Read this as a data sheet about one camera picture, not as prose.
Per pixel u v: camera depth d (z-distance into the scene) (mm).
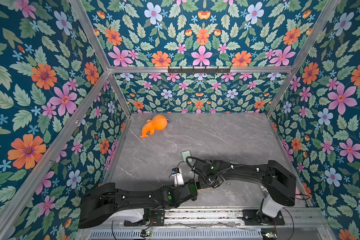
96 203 451
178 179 728
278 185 450
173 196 606
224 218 750
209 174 604
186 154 959
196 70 930
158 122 1047
